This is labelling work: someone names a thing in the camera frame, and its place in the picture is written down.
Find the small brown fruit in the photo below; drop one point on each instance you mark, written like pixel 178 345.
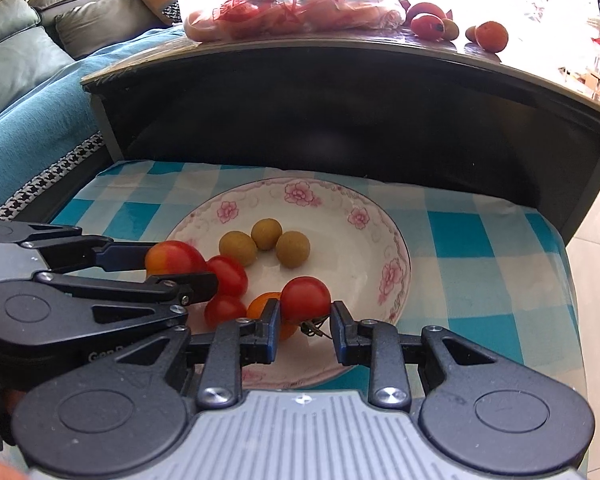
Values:
pixel 470 34
pixel 450 28

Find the red oval fruit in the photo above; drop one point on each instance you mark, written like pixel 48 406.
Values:
pixel 426 26
pixel 425 10

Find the blue white checkered cloth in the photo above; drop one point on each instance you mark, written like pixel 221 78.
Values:
pixel 480 280

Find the grey sofa cushion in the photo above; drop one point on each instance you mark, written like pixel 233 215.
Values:
pixel 105 25

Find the blue blanket houndstooth trim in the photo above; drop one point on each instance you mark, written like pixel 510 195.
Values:
pixel 25 150

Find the dark coffee table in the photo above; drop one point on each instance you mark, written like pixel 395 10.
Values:
pixel 355 120

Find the green sofa cushion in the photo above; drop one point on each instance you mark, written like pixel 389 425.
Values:
pixel 5 17
pixel 20 72

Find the red tomato with stem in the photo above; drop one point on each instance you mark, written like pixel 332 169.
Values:
pixel 305 300

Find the orange-red round fruit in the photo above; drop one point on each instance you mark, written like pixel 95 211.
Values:
pixel 492 36

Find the plastic bag of red fruit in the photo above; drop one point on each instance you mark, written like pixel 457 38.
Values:
pixel 290 10

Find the white plate pink flowers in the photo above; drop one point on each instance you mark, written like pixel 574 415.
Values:
pixel 350 270

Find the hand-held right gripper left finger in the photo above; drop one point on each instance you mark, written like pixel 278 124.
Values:
pixel 274 334

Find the brown longan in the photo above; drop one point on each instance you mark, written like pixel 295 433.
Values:
pixel 293 250
pixel 266 233
pixel 237 247

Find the small red cherry tomato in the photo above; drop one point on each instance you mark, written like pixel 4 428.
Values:
pixel 225 310
pixel 228 274

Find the large orange mandarin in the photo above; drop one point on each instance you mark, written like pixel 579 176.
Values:
pixel 267 312

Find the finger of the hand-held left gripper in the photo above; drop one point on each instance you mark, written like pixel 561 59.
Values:
pixel 122 257
pixel 145 287

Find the brown houndstooth throw pillow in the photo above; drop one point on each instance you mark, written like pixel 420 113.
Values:
pixel 161 0

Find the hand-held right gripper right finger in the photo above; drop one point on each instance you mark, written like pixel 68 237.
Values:
pixel 337 334

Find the large red-orange tomato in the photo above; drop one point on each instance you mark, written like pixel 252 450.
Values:
pixel 175 259

